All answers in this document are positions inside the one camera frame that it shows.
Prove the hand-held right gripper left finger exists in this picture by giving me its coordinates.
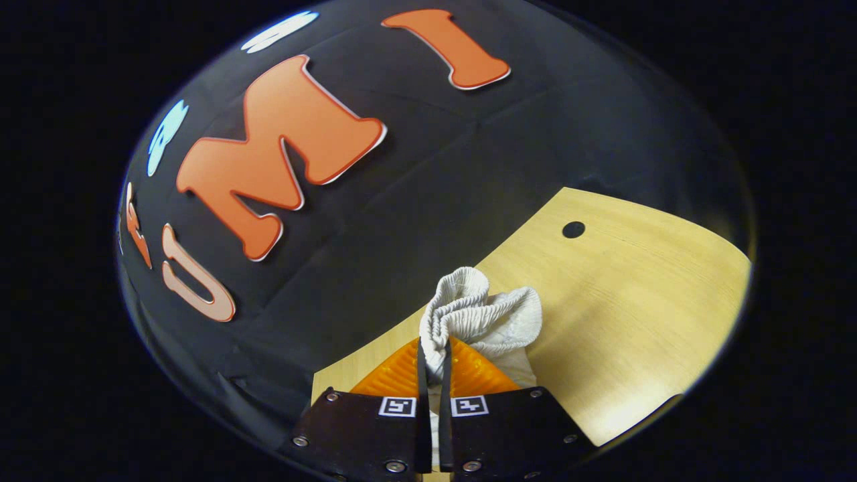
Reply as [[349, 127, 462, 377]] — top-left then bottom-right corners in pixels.
[[290, 337, 433, 482]]

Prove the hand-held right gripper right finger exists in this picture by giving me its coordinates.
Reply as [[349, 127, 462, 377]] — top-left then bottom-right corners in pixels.
[[439, 337, 597, 482]]

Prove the black backdrop cloth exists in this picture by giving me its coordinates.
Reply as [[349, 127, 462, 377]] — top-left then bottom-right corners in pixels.
[[115, 0, 744, 456]]

